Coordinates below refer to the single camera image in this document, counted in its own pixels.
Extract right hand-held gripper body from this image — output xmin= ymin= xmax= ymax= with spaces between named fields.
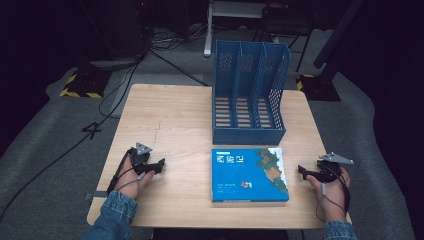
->
xmin=315 ymin=151 xmax=355 ymax=184

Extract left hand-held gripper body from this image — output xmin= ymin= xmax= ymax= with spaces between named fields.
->
xmin=128 ymin=142 xmax=154 ymax=176

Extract blue book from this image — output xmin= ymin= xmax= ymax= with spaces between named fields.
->
xmin=211 ymin=147 xmax=290 ymax=204

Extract blue plastic file rack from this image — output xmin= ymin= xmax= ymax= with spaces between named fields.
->
xmin=211 ymin=39 xmax=292 ymax=146

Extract person's left hand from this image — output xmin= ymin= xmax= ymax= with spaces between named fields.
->
xmin=114 ymin=155 xmax=156 ymax=201

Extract person's right hand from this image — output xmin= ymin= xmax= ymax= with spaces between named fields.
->
xmin=305 ymin=166 xmax=352 ymax=223

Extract black stand base hazard stripes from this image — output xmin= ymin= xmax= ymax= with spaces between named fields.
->
xmin=295 ymin=73 xmax=342 ymax=102
xmin=59 ymin=67 xmax=112 ymax=100

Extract dark slanted stand pole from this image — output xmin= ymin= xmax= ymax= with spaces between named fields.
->
xmin=312 ymin=0 xmax=368 ymax=70

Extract white metal desk leg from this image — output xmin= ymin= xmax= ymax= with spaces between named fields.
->
xmin=203 ymin=0 xmax=268 ymax=58

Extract left hand-held gripper black cable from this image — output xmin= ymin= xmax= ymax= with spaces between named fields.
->
xmin=106 ymin=149 xmax=148 ymax=196

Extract hand-held gripper black cable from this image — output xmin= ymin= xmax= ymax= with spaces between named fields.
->
xmin=314 ymin=164 xmax=352 ymax=224
xmin=106 ymin=149 xmax=148 ymax=196

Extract right hand-held gripper black cable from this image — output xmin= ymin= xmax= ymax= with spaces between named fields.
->
xmin=314 ymin=164 xmax=352 ymax=224

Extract grey table edge bracket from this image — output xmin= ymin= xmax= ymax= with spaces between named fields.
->
xmin=83 ymin=190 xmax=109 ymax=202

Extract long black floor cable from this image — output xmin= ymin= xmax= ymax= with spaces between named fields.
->
xmin=0 ymin=54 xmax=145 ymax=224

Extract black metal stand frame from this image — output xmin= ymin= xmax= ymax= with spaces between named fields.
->
xmin=254 ymin=2 xmax=323 ymax=73

